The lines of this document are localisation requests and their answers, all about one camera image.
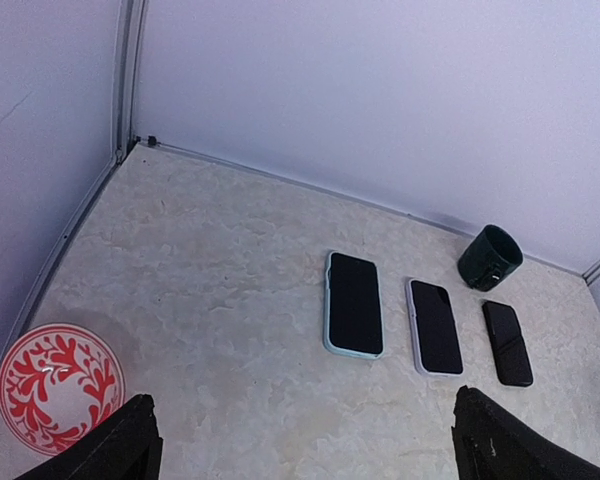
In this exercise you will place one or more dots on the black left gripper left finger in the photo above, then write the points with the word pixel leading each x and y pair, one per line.
pixel 126 445

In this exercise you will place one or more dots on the light blue phone case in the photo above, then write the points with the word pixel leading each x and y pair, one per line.
pixel 326 320

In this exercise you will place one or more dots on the black phone white back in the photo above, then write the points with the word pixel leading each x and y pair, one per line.
pixel 355 302

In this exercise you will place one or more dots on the red white patterned bowl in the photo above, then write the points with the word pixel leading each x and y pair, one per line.
pixel 58 382

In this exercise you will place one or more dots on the dark green cup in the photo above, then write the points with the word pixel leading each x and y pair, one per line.
pixel 489 259

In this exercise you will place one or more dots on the lavender phone case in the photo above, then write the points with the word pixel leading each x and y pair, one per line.
pixel 412 330

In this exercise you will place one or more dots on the black phone case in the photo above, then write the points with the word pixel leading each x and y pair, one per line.
pixel 487 325

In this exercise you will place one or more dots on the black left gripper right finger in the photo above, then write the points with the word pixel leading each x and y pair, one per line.
pixel 491 443

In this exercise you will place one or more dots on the left aluminium frame post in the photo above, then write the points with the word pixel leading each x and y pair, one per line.
pixel 126 60

